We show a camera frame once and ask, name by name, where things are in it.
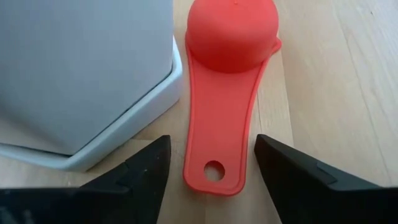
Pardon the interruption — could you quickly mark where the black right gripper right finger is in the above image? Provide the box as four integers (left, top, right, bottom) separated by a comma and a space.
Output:
254, 134, 398, 224

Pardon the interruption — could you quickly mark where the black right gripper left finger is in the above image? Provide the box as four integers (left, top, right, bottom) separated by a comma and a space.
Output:
0, 134, 172, 224

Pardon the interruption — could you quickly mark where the red measuring cup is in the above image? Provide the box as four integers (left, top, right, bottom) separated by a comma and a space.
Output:
182, 0, 283, 197

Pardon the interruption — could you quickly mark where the white planter saucer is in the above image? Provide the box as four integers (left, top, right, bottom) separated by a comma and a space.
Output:
0, 36, 184, 173

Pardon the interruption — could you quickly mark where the white hexagonal planter pot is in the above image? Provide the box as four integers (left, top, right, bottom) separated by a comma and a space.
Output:
0, 0, 175, 156

